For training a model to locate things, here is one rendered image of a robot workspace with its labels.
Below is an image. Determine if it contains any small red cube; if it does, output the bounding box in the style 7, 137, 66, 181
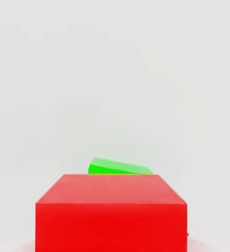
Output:
35, 174, 188, 252

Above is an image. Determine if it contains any small green cube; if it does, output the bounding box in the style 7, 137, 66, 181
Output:
87, 157, 155, 175

